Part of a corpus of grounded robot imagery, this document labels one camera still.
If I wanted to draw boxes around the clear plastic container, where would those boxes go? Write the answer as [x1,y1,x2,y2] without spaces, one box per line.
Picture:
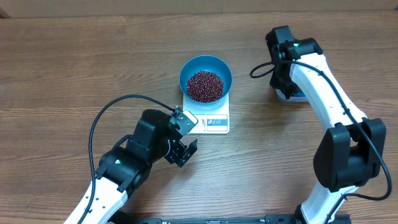
[275,89,308,103]

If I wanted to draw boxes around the blue plastic bowl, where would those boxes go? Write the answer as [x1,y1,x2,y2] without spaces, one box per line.
[179,55,233,101]

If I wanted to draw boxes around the white digital kitchen scale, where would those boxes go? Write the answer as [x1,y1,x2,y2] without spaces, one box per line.
[183,94,230,134]

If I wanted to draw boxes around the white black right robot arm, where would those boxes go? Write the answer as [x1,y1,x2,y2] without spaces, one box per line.
[265,26,386,223]

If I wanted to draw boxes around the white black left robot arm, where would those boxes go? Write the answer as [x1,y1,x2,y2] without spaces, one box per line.
[66,108,198,223]

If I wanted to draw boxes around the red adzuki beans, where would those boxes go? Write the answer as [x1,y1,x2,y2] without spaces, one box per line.
[187,70,224,103]

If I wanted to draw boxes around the blue plastic measuring scoop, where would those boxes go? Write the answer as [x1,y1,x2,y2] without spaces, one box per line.
[293,92,305,97]

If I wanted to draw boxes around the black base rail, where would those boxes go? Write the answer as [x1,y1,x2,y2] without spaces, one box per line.
[107,210,352,224]

